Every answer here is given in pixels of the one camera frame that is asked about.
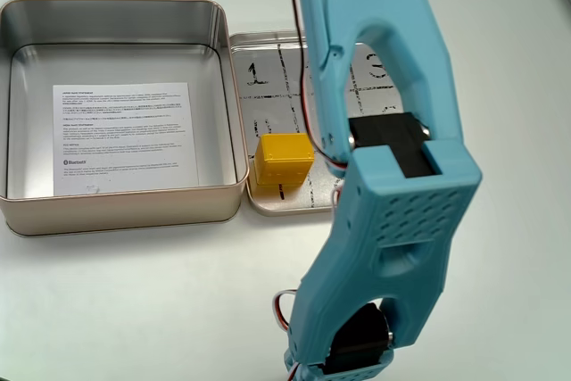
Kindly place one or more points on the numbered tin lid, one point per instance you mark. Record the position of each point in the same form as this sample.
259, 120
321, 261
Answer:
267, 100

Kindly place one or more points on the white printed paper sheet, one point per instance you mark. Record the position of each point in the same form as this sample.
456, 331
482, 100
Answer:
125, 140

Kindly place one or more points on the gold tin box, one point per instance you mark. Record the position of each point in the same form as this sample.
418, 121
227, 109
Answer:
111, 216

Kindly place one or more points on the yellow lego block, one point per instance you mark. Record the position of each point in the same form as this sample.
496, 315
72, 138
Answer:
285, 153

